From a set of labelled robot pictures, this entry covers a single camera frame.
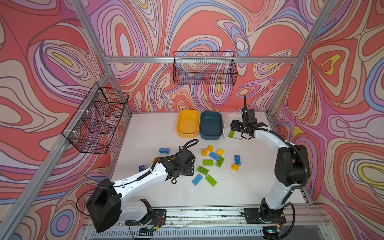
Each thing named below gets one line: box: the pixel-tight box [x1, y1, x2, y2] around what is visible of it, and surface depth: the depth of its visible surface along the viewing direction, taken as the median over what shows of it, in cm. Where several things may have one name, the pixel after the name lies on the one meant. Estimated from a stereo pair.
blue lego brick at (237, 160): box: [234, 155, 241, 166], surface depth 94 cm
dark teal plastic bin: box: [199, 111, 223, 141], surface depth 110 cm
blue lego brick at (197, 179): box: [192, 174, 203, 186], surface depth 88 cm
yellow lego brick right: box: [230, 164, 240, 171], surface depth 91 cm
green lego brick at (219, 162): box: [215, 156, 225, 168], surface depth 93 cm
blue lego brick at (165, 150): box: [159, 147, 170, 154], surface depth 98 cm
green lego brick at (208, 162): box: [202, 159, 214, 166], surface depth 93 cm
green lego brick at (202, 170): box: [197, 165, 209, 176], surface depth 90 cm
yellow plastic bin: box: [176, 109, 201, 139], surface depth 113 cm
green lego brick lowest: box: [205, 174, 217, 187], surface depth 87 cm
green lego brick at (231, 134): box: [228, 130, 236, 138], surface depth 107 cm
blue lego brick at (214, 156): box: [209, 151, 220, 161], surface depth 96 cm
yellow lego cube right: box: [216, 148, 225, 157], surface depth 97 cm
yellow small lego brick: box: [202, 149, 208, 157], surface depth 96 cm
